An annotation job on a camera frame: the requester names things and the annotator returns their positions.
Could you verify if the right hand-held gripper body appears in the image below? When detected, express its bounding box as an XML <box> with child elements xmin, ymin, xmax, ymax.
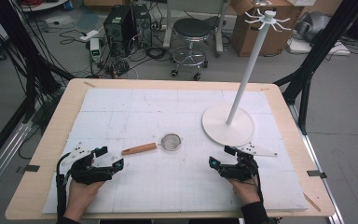
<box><xmin>219</xmin><ymin>142</ymin><xmax>278</xmax><ymax>181</ymax></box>

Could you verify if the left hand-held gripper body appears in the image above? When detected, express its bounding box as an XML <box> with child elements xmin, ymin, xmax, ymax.
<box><xmin>62</xmin><ymin>142</ymin><xmax>115</xmax><ymax>186</ymax></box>

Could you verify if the wooden-handled mesh strainer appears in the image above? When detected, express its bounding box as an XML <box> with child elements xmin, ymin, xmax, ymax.
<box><xmin>120</xmin><ymin>133</ymin><xmax>184</xmax><ymax>157</ymax></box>

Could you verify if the white hook stand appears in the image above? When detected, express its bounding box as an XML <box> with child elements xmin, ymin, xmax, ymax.
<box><xmin>200</xmin><ymin>9</ymin><xmax>293</xmax><ymax>147</ymax></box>

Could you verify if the person's right hand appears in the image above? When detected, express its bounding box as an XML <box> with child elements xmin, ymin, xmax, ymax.
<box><xmin>228</xmin><ymin>179</ymin><xmax>262</xmax><ymax>206</ymax></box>

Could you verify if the person's left hand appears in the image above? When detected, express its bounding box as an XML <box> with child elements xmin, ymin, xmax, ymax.
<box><xmin>64</xmin><ymin>180</ymin><xmax>105</xmax><ymax>218</ymax></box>

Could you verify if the black tape piece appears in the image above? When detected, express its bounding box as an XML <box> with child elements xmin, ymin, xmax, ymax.
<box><xmin>16</xmin><ymin>163</ymin><xmax>41</xmax><ymax>174</ymax></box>
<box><xmin>306</xmin><ymin>170</ymin><xmax>328</xmax><ymax>179</ymax></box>

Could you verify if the white grid mat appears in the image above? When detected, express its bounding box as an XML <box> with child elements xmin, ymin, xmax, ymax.
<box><xmin>42</xmin><ymin>87</ymin><xmax>309</xmax><ymax>215</ymax></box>

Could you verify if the white bench power supply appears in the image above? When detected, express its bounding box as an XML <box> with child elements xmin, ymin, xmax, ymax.
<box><xmin>89</xmin><ymin>37</ymin><xmax>103</xmax><ymax>63</ymax></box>

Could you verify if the black metal stand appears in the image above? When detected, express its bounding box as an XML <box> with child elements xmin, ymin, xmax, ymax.
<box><xmin>0</xmin><ymin>0</ymin><xmax>76</xmax><ymax>125</ymax></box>
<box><xmin>273</xmin><ymin>0</ymin><xmax>358</xmax><ymax>134</ymax></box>

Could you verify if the white power strip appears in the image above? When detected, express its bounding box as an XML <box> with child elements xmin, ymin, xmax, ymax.
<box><xmin>79</xmin><ymin>29</ymin><xmax>101</xmax><ymax>42</ymax></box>

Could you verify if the brown cardboard box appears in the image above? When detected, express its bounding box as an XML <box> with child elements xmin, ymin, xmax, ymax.
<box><xmin>229</xmin><ymin>0</ymin><xmax>306</xmax><ymax>58</ymax></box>

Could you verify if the large black computer tower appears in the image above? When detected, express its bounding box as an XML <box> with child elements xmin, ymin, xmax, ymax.
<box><xmin>103</xmin><ymin>5</ymin><xmax>138</xmax><ymax>59</ymax></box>

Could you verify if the white flat board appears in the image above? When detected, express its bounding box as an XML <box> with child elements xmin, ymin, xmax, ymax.
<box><xmin>287</xmin><ymin>36</ymin><xmax>352</xmax><ymax>57</ymax></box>

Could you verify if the black round stool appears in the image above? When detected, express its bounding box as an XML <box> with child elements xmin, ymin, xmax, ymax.
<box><xmin>170</xmin><ymin>17</ymin><xmax>220</xmax><ymax>82</ymax></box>

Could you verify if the slim black computer tower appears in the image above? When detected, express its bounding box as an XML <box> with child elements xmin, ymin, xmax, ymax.
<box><xmin>131</xmin><ymin>3</ymin><xmax>153</xmax><ymax>49</ymax></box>

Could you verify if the grey bag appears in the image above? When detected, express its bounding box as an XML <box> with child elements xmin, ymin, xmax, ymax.
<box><xmin>295</xmin><ymin>11</ymin><xmax>332</xmax><ymax>42</ymax></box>

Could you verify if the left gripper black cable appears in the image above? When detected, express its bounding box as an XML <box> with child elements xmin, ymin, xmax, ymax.
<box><xmin>55</xmin><ymin>152</ymin><xmax>73</xmax><ymax>224</ymax></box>

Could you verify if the aluminium rail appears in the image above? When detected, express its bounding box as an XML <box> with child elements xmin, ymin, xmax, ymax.
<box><xmin>287</xmin><ymin>104</ymin><xmax>345</xmax><ymax>224</ymax></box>
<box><xmin>0</xmin><ymin>119</ymin><xmax>34</xmax><ymax>203</ymax></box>

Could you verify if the coiled black cable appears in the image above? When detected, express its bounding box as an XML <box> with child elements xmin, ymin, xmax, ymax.
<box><xmin>145</xmin><ymin>46</ymin><xmax>172</xmax><ymax>62</ymax></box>

